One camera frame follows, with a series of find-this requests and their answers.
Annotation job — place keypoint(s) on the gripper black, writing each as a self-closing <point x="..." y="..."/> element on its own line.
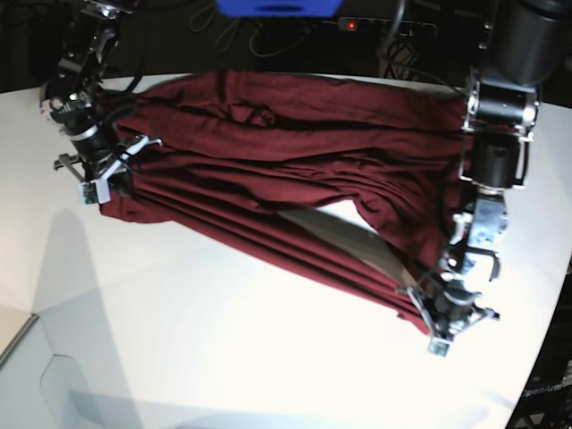
<point x="89" y="124"/>
<point x="445" y="305"/>

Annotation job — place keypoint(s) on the dark red t-shirt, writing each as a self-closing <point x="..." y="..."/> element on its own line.
<point x="239" y="148"/>

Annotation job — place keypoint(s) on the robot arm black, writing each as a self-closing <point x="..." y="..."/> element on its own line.
<point x="92" y="36"/>
<point x="525" y="40"/>

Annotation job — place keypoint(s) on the blue box at top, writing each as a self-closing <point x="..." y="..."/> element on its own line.
<point x="278" y="8"/>

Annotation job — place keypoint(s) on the black power strip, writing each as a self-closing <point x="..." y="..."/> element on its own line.
<point x="381" y="27"/>

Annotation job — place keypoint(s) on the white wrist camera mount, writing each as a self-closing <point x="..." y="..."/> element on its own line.
<point x="94" y="192"/>
<point x="439" y="346"/>

